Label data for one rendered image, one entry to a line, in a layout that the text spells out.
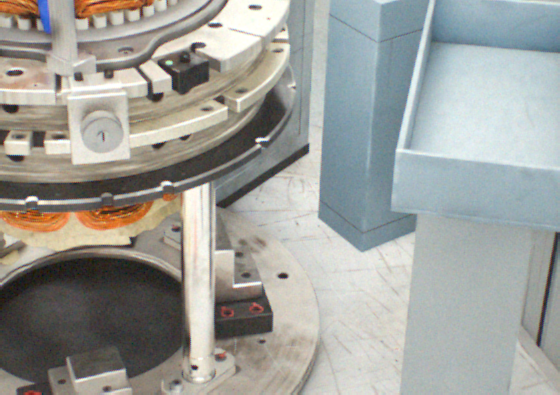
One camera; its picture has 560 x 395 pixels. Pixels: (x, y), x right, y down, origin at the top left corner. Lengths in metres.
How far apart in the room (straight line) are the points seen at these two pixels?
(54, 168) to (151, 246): 0.33
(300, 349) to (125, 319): 0.16
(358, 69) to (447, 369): 0.28
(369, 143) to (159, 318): 0.24
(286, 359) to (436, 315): 0.15
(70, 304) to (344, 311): 0.24
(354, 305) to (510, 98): 0.27
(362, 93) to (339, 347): 0.22
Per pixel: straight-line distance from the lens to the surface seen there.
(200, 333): 0.91
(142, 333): 1.04
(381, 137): 1.08
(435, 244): 0.86
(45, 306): 1.08
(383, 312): 1.07
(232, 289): 1.00
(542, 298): 1.21
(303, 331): 1.01
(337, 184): 1.13
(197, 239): 0.86
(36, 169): 0.79
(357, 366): 1.01
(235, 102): 0.80
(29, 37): 0.79
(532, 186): 0.74
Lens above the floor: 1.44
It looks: 32 degrees down
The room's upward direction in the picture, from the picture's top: 2 degrees clockwise
